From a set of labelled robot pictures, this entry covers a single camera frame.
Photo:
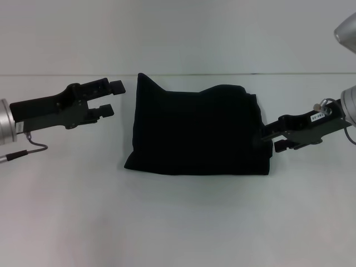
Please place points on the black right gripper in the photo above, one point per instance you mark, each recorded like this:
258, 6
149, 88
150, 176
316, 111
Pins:
308, 126

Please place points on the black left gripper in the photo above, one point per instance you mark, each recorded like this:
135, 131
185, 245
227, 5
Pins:
50, 109

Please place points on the black t-shirt with FREE! print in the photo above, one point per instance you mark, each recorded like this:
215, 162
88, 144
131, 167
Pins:
194, 130

